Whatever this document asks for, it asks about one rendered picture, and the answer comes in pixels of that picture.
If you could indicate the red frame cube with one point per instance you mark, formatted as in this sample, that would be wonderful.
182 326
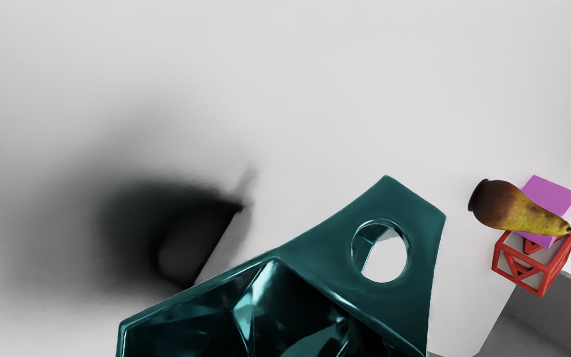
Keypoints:
533 270

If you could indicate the purple block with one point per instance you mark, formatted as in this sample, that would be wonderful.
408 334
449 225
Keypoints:
553 198

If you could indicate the teal faceted mug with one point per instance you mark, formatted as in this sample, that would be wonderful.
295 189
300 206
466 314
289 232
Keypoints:
315 258

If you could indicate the brown yellow pear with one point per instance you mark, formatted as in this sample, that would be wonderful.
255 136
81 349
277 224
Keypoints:
511 208

